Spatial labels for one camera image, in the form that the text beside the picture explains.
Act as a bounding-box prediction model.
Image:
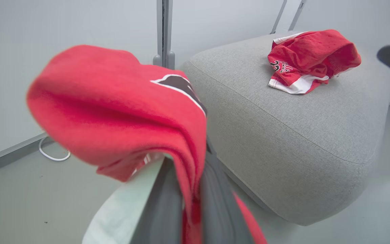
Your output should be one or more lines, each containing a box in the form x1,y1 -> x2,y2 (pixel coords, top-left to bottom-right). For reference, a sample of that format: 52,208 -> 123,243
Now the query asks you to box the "grey partition post with slot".
153,0 -> 176,70

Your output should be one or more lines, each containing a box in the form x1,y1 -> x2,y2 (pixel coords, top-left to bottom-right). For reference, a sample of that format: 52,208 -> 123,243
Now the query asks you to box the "white looped floor cable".
38,136 -> 71,162

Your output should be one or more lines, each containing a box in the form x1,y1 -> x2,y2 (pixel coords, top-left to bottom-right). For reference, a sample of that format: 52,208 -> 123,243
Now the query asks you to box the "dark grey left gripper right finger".
200,149 -> 254,244

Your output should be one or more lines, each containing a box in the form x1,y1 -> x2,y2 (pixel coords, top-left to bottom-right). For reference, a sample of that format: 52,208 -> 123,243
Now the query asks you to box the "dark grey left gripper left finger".
131,158 -> 185,244

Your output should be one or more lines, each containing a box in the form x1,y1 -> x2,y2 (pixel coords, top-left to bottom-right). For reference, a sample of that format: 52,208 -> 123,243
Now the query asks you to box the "red garment with black logo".
26,44 -> 268,244

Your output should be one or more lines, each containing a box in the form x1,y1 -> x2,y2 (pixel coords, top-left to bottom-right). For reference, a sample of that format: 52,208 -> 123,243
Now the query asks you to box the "red and white jersey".
267,29 -> 362,95

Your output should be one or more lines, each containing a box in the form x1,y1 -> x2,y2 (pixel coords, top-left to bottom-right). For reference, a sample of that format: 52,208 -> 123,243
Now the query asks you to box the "grey slanted metal bar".
288,0 -> 308,32
270,0 -> 288,35

